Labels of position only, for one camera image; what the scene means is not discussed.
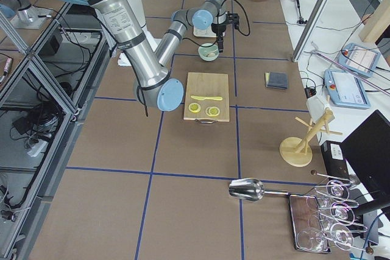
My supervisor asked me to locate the wooden mug tree stand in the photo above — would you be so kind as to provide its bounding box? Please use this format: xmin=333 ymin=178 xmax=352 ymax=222
xmin=279 ymin=107 xmax=342 ymax=167

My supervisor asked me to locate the blue teach pendant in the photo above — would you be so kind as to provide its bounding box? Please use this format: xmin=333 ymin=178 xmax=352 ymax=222
xmin=338 ymin=43 xmax=380 ymax=77
xmin=324 ymin=69 xmax=371 ymax=109

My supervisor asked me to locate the light green bowl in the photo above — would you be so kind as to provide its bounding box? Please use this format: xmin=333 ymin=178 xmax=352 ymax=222
xmin=197 ymin=43 xmax=219 ymax=61

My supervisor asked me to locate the far blue teach pendant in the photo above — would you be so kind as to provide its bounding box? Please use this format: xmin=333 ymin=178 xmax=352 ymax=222
xmin=338 ymin=43 xmax=380 ymax=77

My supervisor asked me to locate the single lemon slice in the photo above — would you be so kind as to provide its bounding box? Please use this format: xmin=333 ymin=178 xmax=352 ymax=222
xmin=205 ymin=106 xmax=221 ymax=117

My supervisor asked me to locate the grey folded cloth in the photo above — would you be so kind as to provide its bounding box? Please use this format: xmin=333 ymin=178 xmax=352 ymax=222
xmin=264 ymin=72 xmax=288 ymax=90

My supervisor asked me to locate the cream bear serving tray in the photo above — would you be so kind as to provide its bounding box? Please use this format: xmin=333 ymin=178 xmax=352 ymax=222
xmin=193 ymin=26 xmax=216 ymax=38

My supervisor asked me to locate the bamboo cutting board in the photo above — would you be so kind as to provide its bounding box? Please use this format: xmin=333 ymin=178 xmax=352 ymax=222
xmin=183 ymin=72 xmax=230 ymax=123

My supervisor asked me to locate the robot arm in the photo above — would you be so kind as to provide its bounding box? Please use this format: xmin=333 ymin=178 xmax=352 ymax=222
xmin=62 ymin=0 xmax=226 ymax=111

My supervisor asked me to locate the clear wine glass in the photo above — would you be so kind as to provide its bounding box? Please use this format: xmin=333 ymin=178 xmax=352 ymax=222
xmin=296 ymin=228 xmax=328 ymax=253

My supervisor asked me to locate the metal scoop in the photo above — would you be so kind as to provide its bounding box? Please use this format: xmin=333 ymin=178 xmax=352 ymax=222
xmin=229 ymin=178 xmax=289 ymax=202

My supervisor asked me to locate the yellow plastic knife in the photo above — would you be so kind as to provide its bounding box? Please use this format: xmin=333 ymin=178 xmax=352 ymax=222
xmin=190 ymin=95 xmax=223 ymax=101

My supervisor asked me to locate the aluminium frame post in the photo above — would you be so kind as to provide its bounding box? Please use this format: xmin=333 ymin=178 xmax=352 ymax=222
xmin=291 ymin=0 xmax=328 ymax=62

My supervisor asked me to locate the black glass rack tray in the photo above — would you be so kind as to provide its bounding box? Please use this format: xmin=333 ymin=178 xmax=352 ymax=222
xmin=288 ymin=194 xmax=332 ymax=254

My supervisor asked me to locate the near blue teach pendant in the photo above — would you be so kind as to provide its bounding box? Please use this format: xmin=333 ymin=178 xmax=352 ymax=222
xmin=324 ymin=69 xmax=371 ymax=109

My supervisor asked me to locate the black monitor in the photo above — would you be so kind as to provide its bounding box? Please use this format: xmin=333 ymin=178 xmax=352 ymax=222
xmin=341 ymin=110 xmax=389 ymax=195

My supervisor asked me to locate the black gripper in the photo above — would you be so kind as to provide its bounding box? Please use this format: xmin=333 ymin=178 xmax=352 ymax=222
xmin=211 ymin=13 xmax=229 ymax=52

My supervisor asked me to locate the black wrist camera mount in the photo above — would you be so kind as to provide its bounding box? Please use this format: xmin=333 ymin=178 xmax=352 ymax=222
xmin=226 ymin=13 xmax=239 ymax=30

